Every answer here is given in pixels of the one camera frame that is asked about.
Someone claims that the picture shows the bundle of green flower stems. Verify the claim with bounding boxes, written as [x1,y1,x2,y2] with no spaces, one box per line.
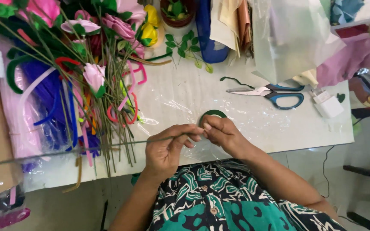
[0,0,173,178]

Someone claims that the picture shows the clear plastic table sheet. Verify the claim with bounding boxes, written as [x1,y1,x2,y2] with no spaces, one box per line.
[21,61,301,193]

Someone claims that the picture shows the shiny foil wrapped object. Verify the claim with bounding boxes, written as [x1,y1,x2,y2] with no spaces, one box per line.
[348,68,370,110]

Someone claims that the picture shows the red looped pipe cleaner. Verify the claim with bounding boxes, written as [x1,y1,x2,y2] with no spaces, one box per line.
[107,92,139,126]

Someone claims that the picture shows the stack of paper sheets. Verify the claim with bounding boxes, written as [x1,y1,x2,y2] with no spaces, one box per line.
[210,0,254,59]

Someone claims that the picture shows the person's left hand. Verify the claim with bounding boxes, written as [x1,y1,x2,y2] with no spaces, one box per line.
[143,124,205,183]

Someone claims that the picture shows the pink cloth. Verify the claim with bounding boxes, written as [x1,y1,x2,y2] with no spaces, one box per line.
[316,32,370,88]

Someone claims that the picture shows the pink bent pipe cleaner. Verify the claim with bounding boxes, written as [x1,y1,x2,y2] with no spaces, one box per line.
[121,61,148,86]

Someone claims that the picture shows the blue plastic pouch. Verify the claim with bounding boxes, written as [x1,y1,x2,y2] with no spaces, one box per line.
[195,0,230,64]

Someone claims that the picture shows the blue handled scissors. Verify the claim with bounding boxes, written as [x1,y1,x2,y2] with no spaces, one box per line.
[226,83,305,110]

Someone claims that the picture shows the heap of coloured pipe cleaners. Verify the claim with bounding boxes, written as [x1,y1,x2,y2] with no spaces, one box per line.
[0,34,148,194]

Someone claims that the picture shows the green bent pipe cleaner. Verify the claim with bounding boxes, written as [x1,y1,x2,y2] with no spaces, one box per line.
[6,55,35,95]

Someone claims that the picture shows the green leaf sprig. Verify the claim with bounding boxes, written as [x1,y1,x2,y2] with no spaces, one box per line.
[165,30,214,74]

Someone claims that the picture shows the short green wire piece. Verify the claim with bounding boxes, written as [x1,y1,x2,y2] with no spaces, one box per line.
[219,76,256,90]

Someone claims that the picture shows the clear plastic bag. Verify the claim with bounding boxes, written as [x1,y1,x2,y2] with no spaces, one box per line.
[250,0,347,85]

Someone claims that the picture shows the brown pipe cleaner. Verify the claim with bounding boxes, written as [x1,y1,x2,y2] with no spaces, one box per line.
[62,156,83,194]

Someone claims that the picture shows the black cable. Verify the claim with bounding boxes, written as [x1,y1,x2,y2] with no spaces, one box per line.
[322,146,335,198]

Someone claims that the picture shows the brown bowl with plant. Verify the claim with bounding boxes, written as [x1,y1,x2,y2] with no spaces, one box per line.
[160,0,196,29]

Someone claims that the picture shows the green floral tape roll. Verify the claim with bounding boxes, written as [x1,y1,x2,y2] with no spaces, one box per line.
[199,109,228,127]

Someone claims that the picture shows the white charger adapter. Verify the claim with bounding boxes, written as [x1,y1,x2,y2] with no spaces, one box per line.
[310,89,345,119]

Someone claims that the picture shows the magenta satin flower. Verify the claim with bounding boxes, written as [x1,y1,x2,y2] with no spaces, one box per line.
[17,0,61,28]

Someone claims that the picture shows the person's right hand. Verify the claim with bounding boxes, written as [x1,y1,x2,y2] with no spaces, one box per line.
[201,114,254,160]

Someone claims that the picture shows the person's patterned green shirt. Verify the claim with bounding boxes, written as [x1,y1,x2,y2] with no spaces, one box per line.
[146,160,347,231]

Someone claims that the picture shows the yellow paper flower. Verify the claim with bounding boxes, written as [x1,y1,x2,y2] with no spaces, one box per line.
[139,23,158,47]
[144,4,160,28]

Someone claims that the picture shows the plastic bag with pink items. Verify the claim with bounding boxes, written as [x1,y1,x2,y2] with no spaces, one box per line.
[0,184,31,231]

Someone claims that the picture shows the dark chair frame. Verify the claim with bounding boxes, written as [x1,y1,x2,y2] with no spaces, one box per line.
[343,164,370,231]

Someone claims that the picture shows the cream cloth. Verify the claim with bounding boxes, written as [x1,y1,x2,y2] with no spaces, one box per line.
[292,69,319,89]

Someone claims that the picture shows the pink paper rose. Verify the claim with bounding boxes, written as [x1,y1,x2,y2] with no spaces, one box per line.
[101,13,137,41]
[82,62,107,98]
[60,19,101,36]
[116,0,147,27]

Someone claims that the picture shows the long green flower stem wire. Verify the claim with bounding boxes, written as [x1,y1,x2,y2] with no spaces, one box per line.
[0,132,202,174]

